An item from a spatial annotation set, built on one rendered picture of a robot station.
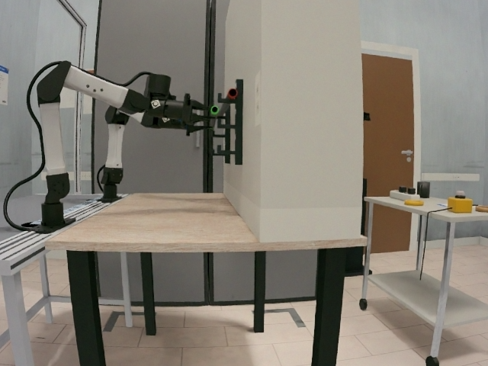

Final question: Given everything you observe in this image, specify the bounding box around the beige wall panel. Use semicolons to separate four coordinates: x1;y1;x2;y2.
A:
223;0;363;242

